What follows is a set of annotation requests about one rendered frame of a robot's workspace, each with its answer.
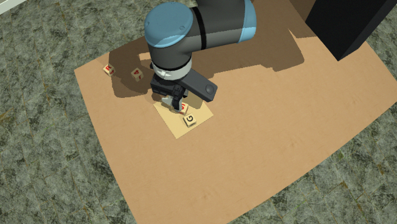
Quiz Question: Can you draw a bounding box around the cream block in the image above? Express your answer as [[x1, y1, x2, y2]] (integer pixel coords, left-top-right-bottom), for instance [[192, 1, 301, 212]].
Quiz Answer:
[[184, 113, 197, 128], [103, 64, 116, 76], [131, 68, 144, 82], [177, 102, 188, 116]]

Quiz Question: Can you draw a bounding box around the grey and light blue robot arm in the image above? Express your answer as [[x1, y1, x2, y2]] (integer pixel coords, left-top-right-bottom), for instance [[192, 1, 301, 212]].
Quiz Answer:
[[144, 0, 256, 102]]

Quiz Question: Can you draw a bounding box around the pale yellow mat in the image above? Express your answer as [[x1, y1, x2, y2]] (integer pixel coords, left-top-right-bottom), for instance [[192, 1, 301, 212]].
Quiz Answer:
[[154, 91, 214, 139]]

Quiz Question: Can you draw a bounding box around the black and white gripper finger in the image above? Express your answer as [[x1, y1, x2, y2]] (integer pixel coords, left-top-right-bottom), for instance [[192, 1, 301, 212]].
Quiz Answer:
[[183, 89, 188, 98], [161, 95, 183, 112]]

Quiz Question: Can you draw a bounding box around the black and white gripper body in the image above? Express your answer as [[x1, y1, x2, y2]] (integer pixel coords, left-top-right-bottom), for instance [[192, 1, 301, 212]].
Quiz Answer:
[[150, 73, 186, 99]]

